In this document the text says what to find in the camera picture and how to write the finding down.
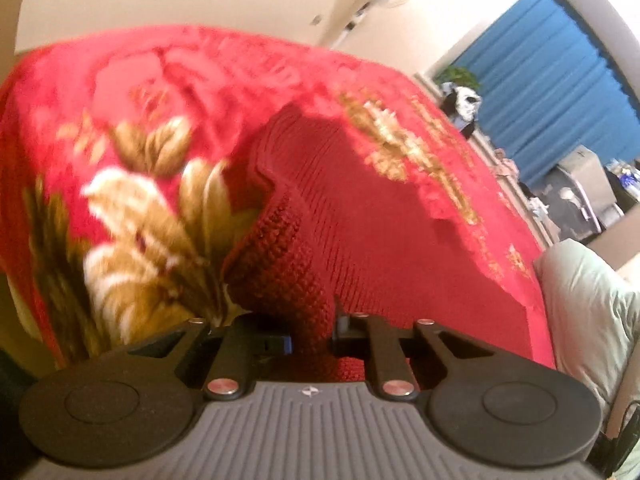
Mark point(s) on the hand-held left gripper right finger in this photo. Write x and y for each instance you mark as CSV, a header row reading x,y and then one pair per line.
x,y
372,350

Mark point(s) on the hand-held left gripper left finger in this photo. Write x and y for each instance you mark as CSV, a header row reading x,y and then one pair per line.
x,y
235,355

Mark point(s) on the dark red knitted sweater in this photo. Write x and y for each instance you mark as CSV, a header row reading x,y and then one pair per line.
x,y
350,230

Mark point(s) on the white windowsill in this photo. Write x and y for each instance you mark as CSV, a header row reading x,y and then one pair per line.
x,y
505,190

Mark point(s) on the pale green pillow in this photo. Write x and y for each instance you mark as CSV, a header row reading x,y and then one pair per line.
x,y
585,320

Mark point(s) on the beige cloth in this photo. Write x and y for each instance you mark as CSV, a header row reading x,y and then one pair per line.
x,y
506,164

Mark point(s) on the red floral blanket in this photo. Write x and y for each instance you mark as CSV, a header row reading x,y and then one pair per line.
x,y
175,125

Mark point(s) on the grey box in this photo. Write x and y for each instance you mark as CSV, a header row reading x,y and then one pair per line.
x,y
585,185

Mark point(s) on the green potted plant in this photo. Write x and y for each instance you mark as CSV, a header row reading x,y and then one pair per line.
x,y
460,77

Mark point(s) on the blue curtain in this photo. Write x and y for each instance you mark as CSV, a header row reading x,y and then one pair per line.
x,y
555,75

